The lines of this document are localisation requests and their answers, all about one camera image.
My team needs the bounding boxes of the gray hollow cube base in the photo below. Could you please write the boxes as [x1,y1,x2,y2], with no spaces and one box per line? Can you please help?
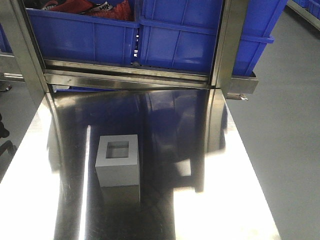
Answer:
[95,134,140,187]

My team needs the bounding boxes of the large blue bin right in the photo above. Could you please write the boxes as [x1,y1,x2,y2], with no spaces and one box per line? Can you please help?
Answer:
[138,0,287,76]

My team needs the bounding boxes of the blue bin with clothes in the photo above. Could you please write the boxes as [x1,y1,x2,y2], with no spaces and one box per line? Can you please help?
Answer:
[26,0,140,65]

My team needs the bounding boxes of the red printed garment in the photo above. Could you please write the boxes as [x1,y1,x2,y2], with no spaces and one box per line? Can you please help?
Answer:
[24,0,133,21]

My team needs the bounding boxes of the stainless steel rack frame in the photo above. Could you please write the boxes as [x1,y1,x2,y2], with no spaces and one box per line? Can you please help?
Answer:
[0,0,258,104]

